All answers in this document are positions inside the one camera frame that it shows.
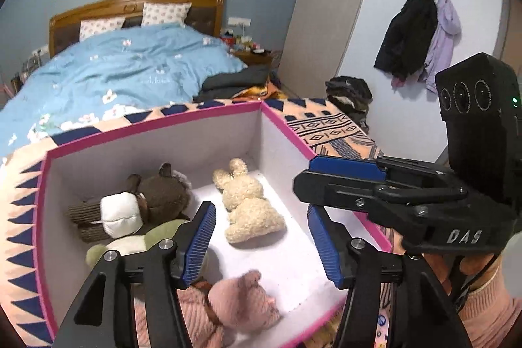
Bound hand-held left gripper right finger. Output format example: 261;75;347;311
307;204;469;348

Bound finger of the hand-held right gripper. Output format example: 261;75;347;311
293;171;468;215
309;154;466;190

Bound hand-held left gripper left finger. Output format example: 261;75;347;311
59;200;217;348

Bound green plush toy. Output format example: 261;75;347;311
85;219;213;279

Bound brown plush animal white patch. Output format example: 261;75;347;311
67;162;193;243

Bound cream plush bunny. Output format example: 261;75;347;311
212;158;287;245

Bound pink knitted plush toy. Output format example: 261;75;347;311
134;270;282;348

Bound pink cardboard box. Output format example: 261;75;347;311
35;100;393;348

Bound person's right forearm pink sleeve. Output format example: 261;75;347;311
457;262;522;348

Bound person's right hand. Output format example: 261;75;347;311
402;239;501;313

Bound dark bag pile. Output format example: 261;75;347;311
325;76;373;133

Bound purple jacket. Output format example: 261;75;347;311
418;0;462;94

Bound black jacket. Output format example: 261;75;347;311
374;0;439;80

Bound dark folded clothes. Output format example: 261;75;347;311
193;65;272;103

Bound wooden nightstand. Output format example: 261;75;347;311
234;50;283;68

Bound nightstand clutter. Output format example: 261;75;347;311
220;29;275;55

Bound beige wardrobe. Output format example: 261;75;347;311
281;0;381;88

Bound blue floral duvet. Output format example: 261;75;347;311
0;23;248;158

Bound bottles on nightstand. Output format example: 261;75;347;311
10;54;41;84

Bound wooden bed headboard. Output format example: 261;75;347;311
49;0;226;57

